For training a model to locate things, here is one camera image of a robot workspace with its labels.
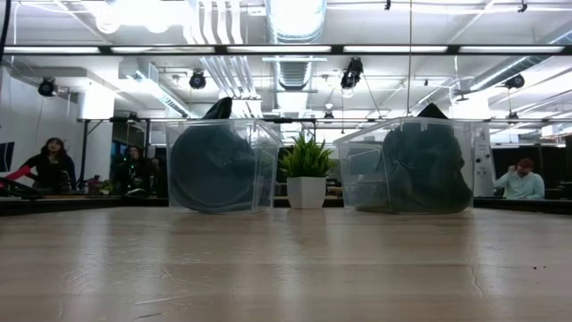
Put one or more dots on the person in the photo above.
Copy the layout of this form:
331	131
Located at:
51	167
134	172
520	183

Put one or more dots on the green plant in white pot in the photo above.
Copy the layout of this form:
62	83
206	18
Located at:
307	188

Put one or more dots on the clear plastic storage bin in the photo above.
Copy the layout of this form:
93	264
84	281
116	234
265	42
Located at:
268	152
357	170

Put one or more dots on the white post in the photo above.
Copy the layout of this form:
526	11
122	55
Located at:
483	156

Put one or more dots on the black ceiling spotlight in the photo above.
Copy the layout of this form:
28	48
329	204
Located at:
47	87
197	80
515	82

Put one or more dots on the black overhead rig beam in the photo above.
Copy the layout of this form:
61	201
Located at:
335	49

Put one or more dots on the dark grey bucket hat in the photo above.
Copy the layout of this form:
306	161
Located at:
424	170

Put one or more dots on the dark monitor screen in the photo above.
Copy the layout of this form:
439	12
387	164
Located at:
6	156

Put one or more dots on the black overhead camera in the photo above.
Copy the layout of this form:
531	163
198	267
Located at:
352	73

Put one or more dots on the silver ventilation duct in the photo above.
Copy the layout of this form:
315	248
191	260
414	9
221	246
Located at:
295	27

